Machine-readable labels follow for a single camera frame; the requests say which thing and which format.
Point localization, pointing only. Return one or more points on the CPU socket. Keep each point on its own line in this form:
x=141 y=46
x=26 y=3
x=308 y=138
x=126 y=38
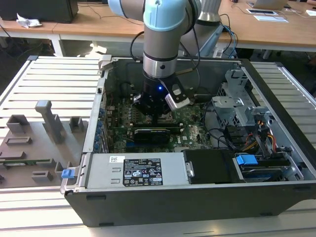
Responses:
x=168 y=118

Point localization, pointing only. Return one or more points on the crumpled white paper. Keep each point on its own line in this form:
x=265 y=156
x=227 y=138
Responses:
x=28 y=21

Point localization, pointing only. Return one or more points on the black graphics card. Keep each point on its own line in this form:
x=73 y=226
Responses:
x=151 y=135

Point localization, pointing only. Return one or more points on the white paper sheet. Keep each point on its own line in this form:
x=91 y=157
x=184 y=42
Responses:
x=271 y=18

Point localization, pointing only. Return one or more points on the silver laptop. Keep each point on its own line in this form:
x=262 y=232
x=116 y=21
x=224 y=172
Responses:
x=269 y=3

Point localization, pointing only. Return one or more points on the white-framed tablet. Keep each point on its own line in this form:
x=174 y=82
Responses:
x=260 y=11

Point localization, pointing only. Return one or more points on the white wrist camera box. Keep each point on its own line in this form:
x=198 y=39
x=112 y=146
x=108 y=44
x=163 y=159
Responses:
x=176 y=98

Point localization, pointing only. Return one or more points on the black computer tower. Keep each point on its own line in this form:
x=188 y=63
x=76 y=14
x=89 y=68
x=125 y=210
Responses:
x=37 y=10

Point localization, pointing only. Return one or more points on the blue disk carrier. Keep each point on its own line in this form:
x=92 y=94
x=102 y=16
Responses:
x=245 y=161

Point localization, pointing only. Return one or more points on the wooden desk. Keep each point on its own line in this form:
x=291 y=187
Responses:
x=271 y=34
x=98 y=24

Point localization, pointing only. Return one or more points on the blue case latch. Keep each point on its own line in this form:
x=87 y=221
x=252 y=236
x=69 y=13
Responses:
x=68 y=174

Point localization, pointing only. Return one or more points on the silver power supply unit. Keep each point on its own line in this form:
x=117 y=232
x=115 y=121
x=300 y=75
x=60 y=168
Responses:
x=103 y=172

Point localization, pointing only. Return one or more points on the black plastic shroud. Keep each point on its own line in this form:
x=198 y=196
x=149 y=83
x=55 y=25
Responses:
x=212 y=165

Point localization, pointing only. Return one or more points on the grey parts rack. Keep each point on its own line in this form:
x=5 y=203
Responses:
x=37 y=153

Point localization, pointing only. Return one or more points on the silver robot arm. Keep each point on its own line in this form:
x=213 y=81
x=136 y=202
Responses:
x=160 y=44

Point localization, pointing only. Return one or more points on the silver metal drive cage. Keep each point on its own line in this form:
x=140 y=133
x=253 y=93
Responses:
x=229 y=108

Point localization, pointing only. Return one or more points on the black open PC case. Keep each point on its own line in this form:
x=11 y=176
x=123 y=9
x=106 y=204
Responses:
x=172 y=205

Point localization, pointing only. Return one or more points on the green motherboard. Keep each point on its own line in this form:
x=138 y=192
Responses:
x=195 y=133

